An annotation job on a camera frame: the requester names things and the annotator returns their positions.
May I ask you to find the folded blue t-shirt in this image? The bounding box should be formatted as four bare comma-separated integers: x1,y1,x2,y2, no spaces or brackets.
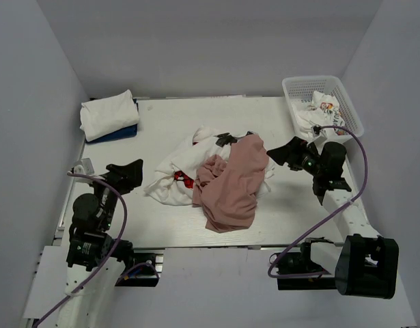
85,98,139,145

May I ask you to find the white red-print t-shirt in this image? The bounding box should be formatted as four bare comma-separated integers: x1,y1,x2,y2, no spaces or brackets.
144,135,275,206

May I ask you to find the white colourful-print t-shirt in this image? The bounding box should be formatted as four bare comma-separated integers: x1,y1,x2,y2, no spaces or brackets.
292,90,346,138

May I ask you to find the pink t-shirt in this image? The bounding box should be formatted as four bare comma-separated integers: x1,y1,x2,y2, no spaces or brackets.
192,134,269,233

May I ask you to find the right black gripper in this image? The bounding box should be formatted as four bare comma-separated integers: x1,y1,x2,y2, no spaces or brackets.
266,137,324,176

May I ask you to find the folded white t-shirt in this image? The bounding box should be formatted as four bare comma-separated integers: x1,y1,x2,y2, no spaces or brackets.
79,89,141,142

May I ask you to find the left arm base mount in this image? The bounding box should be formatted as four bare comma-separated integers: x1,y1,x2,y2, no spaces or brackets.
115,248,164,288

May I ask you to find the white plastic basket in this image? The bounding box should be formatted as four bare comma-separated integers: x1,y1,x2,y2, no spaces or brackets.
281,75,364,145

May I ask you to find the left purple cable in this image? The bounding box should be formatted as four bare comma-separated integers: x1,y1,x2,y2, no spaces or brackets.
31,172,152,328

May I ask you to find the white black-print t-shirt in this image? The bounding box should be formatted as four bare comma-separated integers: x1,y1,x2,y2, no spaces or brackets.
192,126,255,147

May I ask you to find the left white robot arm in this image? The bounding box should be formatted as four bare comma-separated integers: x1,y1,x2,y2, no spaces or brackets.
55,159,158,327

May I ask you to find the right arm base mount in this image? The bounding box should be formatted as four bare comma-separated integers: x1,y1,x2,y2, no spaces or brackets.
275,251,337,291

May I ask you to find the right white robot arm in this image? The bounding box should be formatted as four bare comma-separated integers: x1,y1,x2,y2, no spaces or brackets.
267,137,399,299

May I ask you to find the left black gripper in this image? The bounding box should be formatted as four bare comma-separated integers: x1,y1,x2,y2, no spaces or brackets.
87,158,143,230

